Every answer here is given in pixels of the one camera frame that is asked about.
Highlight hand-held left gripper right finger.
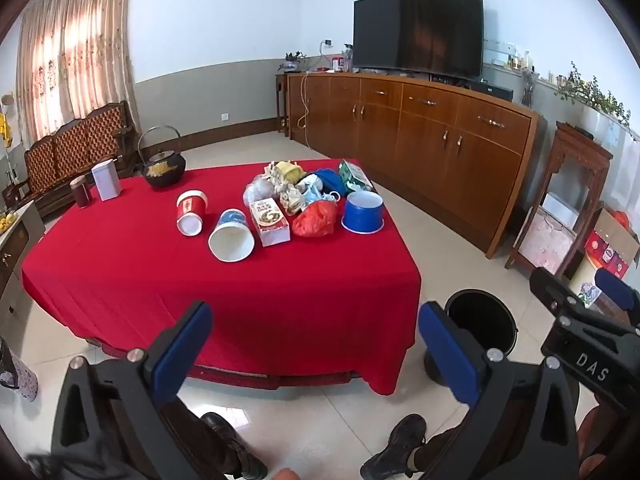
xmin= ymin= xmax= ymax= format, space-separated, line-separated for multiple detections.
xmin=419 ymin=301 xmax=586 ymax=480

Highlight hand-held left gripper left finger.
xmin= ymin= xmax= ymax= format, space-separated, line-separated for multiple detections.
xmin=50 ymin=301 xmax=213 ymax=480

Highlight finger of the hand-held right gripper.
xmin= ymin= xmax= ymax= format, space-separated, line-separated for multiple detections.
xmin=595 ymin=268 xmax=640 ymax=313
xmin=529 ymin=266 xmax=640 ymax=348

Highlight black trash bin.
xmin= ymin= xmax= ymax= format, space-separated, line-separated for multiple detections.
xmin=424 ymin=288 xmax=518 ymax=386

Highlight blue white paper bowl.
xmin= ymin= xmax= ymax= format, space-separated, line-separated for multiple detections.
xmin=208 ymin=208 xmax=256 ymax=263

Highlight red paper cup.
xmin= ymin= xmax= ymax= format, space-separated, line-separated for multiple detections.
xmin=176 ymin=190 xmax=207 ymax=236

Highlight printed snack box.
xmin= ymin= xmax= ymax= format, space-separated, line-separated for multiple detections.
xmin=248 ymin=198 xmax=292 ymax=248

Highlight red plastic bag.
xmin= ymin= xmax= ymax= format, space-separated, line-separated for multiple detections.
xmin=291 ymin=200 xmax=337 ymax=238

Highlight beige knotted cloth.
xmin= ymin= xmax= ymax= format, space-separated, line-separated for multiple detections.
xmin=276 ymin=181 xmax=307 ymax=217

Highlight green milk carton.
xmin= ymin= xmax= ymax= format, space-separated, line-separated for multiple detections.
xmin=338 ymin=159 xmax=373 ymax=195

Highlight blue plastic bag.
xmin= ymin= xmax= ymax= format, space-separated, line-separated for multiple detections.
xmin=314 ymin=167 xmax=348 ymax=197

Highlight yellow cloth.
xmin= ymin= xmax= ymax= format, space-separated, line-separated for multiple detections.
xmin=272 ymin=160 xmax=306 ymax=183

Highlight red gift box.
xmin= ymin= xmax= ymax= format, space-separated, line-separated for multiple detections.
xmin=585 ymin=232 xmax=630 ymax=279

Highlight cardboard box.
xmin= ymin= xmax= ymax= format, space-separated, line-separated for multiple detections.
xmin=582 ymin=207 xmax=640 ymax=281

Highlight person's left leg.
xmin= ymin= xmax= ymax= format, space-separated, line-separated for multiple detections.
xmin=160 ymin=400 xmax=241 ymax=478

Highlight person's leg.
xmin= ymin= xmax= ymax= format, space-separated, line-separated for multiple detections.
xmin=160 ymin=400 xmax=241 ymax=478
xmin=407 ymin=410 xmax=481 ymax=477

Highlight pink floral bag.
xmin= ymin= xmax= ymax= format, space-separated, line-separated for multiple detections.
xmin=520 ymin=210 xmax=576 ymax=276

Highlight red tablecloth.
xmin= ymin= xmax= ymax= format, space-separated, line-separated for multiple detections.
xmin=21 ymin=158 xmax=422 ymax=397

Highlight person's right leg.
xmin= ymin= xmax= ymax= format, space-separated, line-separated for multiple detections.
xmin=407 ymin=410 xmax=481 ymax=477

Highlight person's black left shoe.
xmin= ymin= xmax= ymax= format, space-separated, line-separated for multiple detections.
xmin=200 ymin=412 xmax=269 ymax=480

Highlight person's black shoe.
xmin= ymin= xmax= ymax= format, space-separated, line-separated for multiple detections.
xmin=200 ymin=412 xmax=269 ymax=480
xmin=360 ymin=414 xmax=428 ymax=480

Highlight person's black right shoe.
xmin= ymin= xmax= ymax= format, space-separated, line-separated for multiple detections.
xmin=360 ymin=414 xmax=428 ymax=480

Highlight wooden side chair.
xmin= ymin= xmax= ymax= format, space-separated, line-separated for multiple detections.
xmin=505 ymin=121 xmax=615 ymax=281

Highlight patterned white cloth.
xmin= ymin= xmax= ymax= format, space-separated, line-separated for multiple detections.
xmin=0 ymin=336 xmax=39 ymax=404

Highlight black iron pot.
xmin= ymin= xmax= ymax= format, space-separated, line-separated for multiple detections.
xmin=137 ymin=125 xmax=187 ymax=190

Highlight dark red jar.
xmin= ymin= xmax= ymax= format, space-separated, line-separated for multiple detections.
xmin=70 ymin=176 xmax=93 ymax=209

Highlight white tin box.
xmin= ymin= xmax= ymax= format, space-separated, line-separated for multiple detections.
xmin=91 ymin=159 xmax=122 ymax=202

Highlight grey cabinet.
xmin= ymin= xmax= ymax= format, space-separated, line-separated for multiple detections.
xmin=0 ymin=200 xmax=47 ymax=311

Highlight large potted green plant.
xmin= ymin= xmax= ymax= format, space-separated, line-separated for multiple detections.
xmin=555 ymin=62 xmax=632 ymax=147

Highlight wooden sideboard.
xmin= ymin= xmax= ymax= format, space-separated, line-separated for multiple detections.
xmin=287 ymin=71 xmax=546 ymax=260

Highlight dried plant vase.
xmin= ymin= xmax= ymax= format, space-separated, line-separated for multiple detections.
xmin=520 ymin=67 xmax=539 ymax=109

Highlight black set-top box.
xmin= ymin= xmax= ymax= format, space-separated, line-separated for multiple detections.
xmin=470 ymin=80 xmax=515 ymax=103

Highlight wooden bench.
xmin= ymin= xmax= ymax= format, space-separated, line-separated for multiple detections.
xmin=24 ymin=101 xmax=138 ymax=216

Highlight dark wooden side table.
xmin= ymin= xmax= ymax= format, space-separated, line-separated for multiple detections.
xmin=275 ymin=72 xmax=291 ymax=137

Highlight yellow artificial flowers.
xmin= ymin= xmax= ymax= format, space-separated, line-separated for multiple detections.
xmin=0 ymin=92 xmax=14 ymax=150

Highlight small potted plant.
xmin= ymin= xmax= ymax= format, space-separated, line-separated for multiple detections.
xmin=278 ymin=51 xmax=307 ymax=74

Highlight black television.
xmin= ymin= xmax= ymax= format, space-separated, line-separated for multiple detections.
xmin=352 ymin=0 xmax=485 ymax=80

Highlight patterned curtain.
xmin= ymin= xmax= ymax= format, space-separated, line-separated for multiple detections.
xmin=15 ymin=0 xmax=141 ymax=143

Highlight white hanging cable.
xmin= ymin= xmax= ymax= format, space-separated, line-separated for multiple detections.
xmin=298 ymin=74 xmax=312 ymax=147

